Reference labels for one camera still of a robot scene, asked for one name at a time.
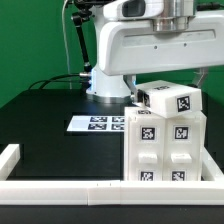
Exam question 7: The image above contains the white cabinet top block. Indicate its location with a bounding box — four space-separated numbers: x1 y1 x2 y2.
136 80 202 118

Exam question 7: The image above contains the white base tag plate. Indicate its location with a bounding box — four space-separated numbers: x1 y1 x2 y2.
67 115 125 132

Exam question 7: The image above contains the white U-shaped frame fence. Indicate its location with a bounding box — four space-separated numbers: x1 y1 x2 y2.
0 144 224 205

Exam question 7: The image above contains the white cabinet body box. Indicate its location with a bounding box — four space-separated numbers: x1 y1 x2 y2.
124 107 206 181

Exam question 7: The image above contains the black cable bundle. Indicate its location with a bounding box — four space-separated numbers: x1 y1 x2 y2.
28 73 88 91

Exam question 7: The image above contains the grey vertical cable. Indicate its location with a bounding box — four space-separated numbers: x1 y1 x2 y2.
61 0 74 90

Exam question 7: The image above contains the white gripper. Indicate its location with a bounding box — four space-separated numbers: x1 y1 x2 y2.
98 10 224 102

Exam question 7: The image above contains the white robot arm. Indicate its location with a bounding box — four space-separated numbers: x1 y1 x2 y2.
87 0 224 103

